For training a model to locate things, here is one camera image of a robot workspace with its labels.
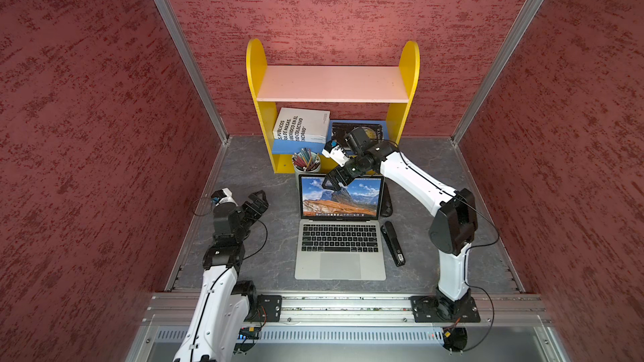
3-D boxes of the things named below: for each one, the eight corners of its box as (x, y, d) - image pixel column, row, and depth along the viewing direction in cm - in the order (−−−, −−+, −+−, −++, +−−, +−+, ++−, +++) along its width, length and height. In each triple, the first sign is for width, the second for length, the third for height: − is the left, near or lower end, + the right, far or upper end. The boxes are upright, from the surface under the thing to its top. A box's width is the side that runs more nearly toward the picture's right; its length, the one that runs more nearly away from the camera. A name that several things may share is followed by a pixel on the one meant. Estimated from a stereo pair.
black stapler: (396, 267, 83) (399, 264, 80) (379, 227, 93) (381, 222, 90) (406, 264, 84) (409, 261, 81) (388, 224, 93) (390, 220, 90)
